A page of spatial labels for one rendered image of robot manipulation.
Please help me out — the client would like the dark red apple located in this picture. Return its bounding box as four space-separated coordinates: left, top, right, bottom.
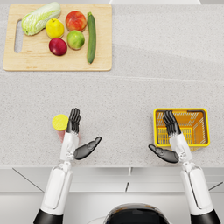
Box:
48 38 68 57

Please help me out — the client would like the yellow lemon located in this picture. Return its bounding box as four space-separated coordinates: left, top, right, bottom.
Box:
45 17 66 40

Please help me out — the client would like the wooden cutting board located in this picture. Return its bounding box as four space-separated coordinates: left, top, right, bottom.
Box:
3 3 113 73

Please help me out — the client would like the green cucumber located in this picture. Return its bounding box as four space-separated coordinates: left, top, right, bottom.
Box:
86 11 97 65

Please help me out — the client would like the green apple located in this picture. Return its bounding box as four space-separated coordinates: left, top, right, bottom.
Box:
66 30 86 51

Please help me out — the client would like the green napa cabbage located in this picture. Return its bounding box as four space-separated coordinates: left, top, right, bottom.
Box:
20 1 62 37

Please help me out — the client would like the yellow slatted basket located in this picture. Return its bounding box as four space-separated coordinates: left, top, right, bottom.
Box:
153 108 211 152

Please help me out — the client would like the dark round robot body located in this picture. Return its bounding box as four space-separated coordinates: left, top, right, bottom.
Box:
103 203 171 224

